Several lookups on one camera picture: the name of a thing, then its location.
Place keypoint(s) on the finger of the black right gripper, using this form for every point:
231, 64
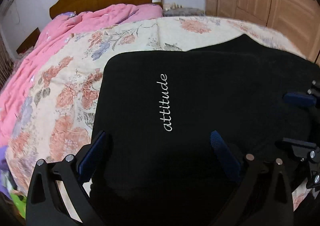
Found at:
308, 153
308, 99

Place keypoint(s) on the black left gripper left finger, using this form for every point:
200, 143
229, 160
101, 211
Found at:
56, 195

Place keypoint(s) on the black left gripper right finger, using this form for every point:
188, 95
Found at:
250, 180

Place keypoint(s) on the black pants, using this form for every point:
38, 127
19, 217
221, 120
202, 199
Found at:
179, 125

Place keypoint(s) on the green cloth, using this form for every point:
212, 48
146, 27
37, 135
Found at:
20, 201

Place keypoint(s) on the purple bed sheet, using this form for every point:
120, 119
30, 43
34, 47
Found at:
4, 168

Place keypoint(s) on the floral cream quilt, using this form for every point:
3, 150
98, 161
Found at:
57, 115

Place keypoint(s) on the light wooden wardrobe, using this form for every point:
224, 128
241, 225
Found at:
298, 20

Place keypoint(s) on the beaded window curtain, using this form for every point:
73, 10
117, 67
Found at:
6, 64

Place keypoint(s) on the grey patterned pillow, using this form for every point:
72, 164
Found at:
183, 12

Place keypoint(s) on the brown wooden nightstand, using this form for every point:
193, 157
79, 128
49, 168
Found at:
29, 42

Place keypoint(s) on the pink quilt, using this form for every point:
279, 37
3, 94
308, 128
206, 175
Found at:
53, 37

